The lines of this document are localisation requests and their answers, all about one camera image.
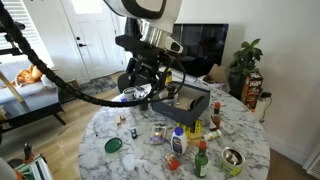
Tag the dark blue cardboard box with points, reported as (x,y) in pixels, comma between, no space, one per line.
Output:
(181,113)

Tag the green potted plant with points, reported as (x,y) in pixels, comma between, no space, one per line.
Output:
(245,61)

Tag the blue round lid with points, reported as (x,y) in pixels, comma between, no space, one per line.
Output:
(124,99)

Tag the brown sauce bottle red cap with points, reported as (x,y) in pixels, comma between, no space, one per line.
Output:
(215,118)

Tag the green glass bottle red cap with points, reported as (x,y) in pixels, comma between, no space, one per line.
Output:
(201,163)

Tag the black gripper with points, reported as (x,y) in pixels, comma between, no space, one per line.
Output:
(156,58)

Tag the green and white crate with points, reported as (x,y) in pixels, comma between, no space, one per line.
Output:
(35,168)

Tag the open tin can green label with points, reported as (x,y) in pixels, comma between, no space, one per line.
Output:
(232,161)

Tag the small wooden block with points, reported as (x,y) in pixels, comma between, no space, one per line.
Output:
(118,120)
(123,116)

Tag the white door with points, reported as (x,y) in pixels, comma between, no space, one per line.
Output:
(96,36)

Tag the white bottle with blue cap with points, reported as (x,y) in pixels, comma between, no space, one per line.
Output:
(179,141)

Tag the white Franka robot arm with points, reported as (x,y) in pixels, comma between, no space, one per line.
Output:
(146,8)

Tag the green round lid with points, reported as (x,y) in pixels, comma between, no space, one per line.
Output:
(113,145)

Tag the dark bottle with yellow label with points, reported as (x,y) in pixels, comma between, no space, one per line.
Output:
(171,93)

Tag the patterned floor rug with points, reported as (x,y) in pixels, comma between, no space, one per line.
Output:
(98,85)

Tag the orange snack carton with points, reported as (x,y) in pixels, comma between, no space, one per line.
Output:
(251,88)

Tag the black camera stand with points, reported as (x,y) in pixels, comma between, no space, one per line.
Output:
(10,40)

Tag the orange stuffed toy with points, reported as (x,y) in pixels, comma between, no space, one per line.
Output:
(28,76)

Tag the yellow flat package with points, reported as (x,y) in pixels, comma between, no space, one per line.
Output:
(195,128)

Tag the small cardboard box on floor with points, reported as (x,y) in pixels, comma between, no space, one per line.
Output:
(74,83)

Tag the grey sofa bench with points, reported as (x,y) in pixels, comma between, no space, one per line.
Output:
(23,100)

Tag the white bowl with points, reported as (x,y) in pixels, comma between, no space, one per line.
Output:
(164,96)

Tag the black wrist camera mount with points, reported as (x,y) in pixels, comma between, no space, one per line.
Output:
(128,42)

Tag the white wall vent grille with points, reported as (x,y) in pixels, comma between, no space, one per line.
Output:
(313,165)

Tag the clear snack packet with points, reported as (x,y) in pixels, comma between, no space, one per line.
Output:
(158,135)

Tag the black flat screen television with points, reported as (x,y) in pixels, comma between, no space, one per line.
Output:
(203,46)

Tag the transparent cup with dark liquid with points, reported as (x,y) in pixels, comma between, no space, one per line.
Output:
(143,106)

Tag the small white bottle green cap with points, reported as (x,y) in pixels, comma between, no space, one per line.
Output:
(212,135)

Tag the small jar with red cap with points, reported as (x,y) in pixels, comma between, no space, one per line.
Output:
(172,162)

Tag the black chair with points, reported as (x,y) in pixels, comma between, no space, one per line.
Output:
(125,83)

